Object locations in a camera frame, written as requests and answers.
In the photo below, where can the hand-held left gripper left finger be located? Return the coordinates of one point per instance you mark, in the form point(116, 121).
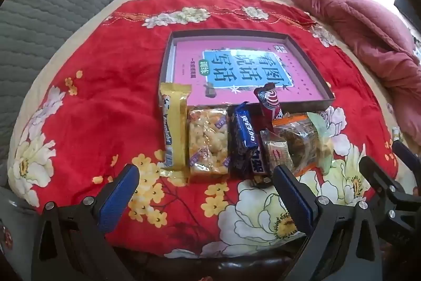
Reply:
point(118, 198)

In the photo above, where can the pale green snack packet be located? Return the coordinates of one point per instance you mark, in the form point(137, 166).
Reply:
point(325, 139)

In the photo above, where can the clear puffed snack packet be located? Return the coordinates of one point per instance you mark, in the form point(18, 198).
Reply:
point(207, 142)

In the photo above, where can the red swirl snack packet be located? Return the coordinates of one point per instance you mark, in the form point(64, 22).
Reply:
point(268, 103)

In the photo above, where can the red floral blanket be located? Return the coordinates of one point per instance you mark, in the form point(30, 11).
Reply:
point(108, 103)

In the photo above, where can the dark brown snack packet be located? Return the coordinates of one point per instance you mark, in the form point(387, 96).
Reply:
point(253, 165)

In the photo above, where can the blue cookie packet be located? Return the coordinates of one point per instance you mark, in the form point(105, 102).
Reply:
point(245, 133)

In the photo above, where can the grey quilted headboard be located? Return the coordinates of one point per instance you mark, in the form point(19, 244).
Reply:
point(49, 21)

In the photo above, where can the small clear snack packet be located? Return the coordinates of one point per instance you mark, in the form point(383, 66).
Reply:
point(278, 152)

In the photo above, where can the dark wooden bed frame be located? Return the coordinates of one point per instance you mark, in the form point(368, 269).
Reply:
point(213, 267)

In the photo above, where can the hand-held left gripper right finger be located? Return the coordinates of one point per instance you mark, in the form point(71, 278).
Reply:
point(292, 198)

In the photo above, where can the pink quilt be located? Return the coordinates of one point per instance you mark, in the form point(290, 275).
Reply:
point(361, 21)

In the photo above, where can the shallow cardboard box pink inside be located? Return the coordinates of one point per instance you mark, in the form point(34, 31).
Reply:
point(236, 54)

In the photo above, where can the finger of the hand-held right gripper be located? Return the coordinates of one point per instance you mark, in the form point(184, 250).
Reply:
point(408, 156)
point(378, 179)

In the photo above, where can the clear bag orange edge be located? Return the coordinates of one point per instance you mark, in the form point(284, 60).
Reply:
point(299, 139)

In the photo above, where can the yellow snack bar packet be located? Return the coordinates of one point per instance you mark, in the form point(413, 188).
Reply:
point(174, 123)

